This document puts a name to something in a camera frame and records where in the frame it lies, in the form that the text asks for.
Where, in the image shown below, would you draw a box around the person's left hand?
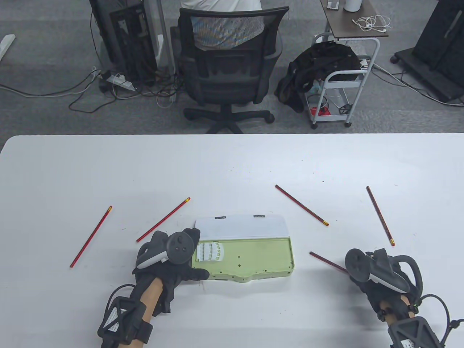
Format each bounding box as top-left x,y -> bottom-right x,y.
132,228 -> 211,316

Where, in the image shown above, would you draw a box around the person's right hand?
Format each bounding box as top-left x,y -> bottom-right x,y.
348,263 -> 423,323

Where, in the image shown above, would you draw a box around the red pencil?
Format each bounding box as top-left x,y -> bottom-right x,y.
309,251 -> 349,273
70,206 -> 113,269
136,198 -> 191,243
275,185 -> 330,227
366,186 -> 395,247

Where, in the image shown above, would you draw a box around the green panda pencil case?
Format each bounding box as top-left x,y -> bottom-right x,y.
191,214 -> 295,283

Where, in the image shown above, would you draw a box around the person's left forearm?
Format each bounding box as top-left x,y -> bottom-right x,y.
140,278 -> 163,325

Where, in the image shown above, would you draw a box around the person's right forearm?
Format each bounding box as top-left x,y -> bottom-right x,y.
384,295 -> 412,323

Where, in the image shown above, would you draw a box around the black white hand controller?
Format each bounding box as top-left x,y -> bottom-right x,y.
137,230 -> 196,269
344,248 -> 424,301

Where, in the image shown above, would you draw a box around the small red container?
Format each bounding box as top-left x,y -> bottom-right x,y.
308,95 -> 332,116

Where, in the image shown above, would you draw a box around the white power strip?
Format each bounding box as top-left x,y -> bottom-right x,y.
106,74 -> 137,91

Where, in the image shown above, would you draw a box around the black mesh office chair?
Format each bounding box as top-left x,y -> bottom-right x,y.
170,7 -> 290,134

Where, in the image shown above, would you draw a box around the white rolling cart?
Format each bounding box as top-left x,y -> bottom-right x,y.
310,33 -> 381,129

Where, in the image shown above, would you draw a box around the black bag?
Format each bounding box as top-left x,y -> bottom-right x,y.
275,41 -> 363,113

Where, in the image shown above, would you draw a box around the black computer tower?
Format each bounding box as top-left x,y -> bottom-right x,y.
89,0 -> 159,84

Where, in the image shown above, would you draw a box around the grey metal desk leg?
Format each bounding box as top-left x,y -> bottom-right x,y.
144,0 -> 178,98

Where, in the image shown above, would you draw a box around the black wheeled stand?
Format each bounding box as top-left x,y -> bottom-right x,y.
390,0 -> 464,104

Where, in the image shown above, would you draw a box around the brown wooden side table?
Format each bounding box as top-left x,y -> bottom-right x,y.
322,0 -> 389,40

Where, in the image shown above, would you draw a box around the white table foot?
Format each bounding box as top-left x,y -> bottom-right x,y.
0,34 -> 16,62

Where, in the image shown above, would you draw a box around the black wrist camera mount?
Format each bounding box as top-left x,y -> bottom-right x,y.
387,316 -> 441,348
97,297 -> 154,347

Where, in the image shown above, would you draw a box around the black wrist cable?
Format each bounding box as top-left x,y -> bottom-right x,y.
417,294 -> 464,348
105,284 -> 136,312

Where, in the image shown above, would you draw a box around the tangle of black floor cables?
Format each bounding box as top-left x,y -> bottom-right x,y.
68,40 -> 182,113

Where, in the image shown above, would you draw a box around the grey floor cables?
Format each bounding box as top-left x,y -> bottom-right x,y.
372,62 -> 464,107

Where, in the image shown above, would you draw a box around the white floor cable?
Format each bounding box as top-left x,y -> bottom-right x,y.
0,67 -> 102,98

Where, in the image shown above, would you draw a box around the white earphone cable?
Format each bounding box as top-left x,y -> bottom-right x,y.
352,14 -> 392,33

